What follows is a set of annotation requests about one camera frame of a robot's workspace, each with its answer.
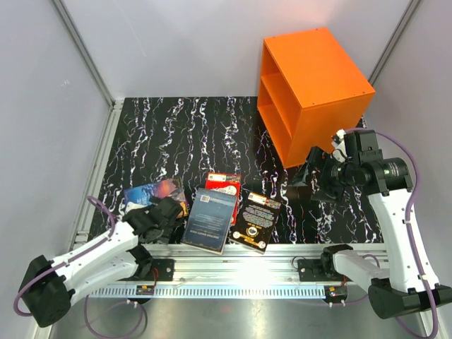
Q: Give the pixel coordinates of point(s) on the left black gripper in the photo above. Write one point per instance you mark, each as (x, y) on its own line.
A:
(164, 238)

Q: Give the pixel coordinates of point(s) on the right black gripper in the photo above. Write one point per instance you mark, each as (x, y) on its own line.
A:
(327, 192)

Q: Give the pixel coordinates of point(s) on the blue sunset Jane Eyre book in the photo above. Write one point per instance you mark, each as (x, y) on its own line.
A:
(151, 194)

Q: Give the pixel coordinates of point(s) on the dark blue book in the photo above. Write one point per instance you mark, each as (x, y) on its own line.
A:
(209, 220)

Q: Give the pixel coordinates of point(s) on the black book gold text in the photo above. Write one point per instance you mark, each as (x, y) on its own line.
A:
(255, 222)

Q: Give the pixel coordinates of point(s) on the red comic book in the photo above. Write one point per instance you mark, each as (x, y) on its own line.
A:
(228, 184)

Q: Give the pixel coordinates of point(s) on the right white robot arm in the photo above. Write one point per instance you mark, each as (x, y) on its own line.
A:
(409, 285)

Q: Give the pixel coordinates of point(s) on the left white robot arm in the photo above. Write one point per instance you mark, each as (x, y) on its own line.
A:
(50, 287)

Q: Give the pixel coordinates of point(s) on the orange two-shelf cabinet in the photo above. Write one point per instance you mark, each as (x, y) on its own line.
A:
(309, 89)

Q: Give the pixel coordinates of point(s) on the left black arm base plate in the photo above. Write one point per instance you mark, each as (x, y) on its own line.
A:
(162, 269)

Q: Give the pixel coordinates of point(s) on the white slotted cable duct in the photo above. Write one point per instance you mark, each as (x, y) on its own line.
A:
(211, 292)

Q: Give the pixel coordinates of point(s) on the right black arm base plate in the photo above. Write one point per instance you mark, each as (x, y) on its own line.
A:
(311, 270)

